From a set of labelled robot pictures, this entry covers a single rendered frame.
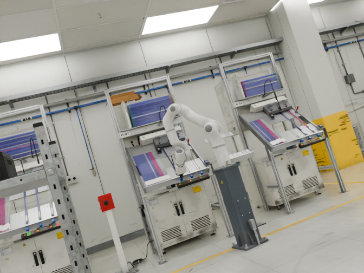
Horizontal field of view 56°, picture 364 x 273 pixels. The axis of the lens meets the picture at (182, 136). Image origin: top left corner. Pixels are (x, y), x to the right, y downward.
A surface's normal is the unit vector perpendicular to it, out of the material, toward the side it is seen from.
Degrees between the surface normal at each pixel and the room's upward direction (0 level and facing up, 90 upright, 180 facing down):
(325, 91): 90
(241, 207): 90
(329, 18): 90
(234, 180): 90
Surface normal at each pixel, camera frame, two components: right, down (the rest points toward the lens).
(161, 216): 0.25, -0.16
